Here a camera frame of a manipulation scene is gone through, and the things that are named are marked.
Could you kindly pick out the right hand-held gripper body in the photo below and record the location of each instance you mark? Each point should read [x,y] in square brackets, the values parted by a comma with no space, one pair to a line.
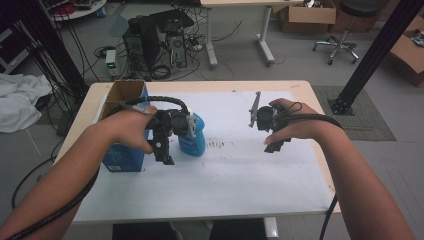
[268,118]

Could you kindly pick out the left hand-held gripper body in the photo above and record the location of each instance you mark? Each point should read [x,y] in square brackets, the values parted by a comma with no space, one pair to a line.
[176,121]

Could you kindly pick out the blue spray bottle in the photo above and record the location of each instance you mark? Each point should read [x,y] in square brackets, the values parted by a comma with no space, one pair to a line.
[195,146]

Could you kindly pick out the person's right hand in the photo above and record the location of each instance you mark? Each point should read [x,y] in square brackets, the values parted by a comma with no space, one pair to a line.
[303,125]

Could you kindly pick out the person's left hand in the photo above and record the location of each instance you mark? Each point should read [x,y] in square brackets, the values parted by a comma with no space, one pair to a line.
[130,126]

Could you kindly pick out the open blue cardboard box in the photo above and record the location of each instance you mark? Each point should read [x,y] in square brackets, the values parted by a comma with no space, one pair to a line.
[125,160]

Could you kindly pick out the white table mat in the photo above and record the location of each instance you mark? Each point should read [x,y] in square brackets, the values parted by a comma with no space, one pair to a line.
[233,186]

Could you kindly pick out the grey computer tower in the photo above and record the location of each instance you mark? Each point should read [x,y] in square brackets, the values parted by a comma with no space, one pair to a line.
[177,50]

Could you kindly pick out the white table leg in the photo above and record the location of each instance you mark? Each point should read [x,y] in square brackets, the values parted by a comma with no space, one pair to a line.
[271,230]

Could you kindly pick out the white-legged desk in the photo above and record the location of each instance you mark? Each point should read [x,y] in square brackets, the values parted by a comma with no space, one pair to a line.
[266,33]

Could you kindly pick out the person's dark pants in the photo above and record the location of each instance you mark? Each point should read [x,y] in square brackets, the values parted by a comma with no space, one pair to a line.
[143,231]

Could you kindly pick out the black computer tower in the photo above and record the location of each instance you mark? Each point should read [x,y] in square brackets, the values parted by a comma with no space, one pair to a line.
[140,43]

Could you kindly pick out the white power supply box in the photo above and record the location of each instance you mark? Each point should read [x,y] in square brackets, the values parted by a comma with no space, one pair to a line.
[111,61]

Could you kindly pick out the grey floor mat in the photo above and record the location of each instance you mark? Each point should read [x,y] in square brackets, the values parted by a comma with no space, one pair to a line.
[366,126]

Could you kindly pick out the black monitor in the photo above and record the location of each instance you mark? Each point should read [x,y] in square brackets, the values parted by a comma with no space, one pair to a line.
[171,20]

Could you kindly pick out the black office stool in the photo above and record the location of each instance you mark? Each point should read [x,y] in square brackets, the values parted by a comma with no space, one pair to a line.
[343,40]

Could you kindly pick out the round white table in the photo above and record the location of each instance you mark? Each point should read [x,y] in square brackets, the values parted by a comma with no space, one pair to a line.
[80,10]

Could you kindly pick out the white cloth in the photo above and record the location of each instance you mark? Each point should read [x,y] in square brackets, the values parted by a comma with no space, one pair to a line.
[20,100]

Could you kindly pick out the large brown cardboard box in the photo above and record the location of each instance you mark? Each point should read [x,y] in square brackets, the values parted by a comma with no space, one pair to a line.
[408,53]

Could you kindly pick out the black metal frame beam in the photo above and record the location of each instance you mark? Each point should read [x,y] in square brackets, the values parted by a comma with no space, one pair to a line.
[376,50]

